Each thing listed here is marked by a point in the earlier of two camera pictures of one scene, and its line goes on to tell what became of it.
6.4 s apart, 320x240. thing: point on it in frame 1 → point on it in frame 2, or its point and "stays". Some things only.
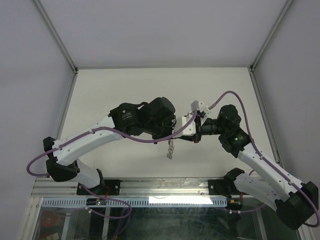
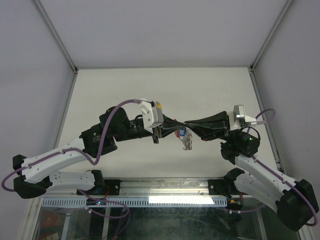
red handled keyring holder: (171, 148) → (186, 140)
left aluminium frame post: (55, 36) stays
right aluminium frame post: (286, 6) stays
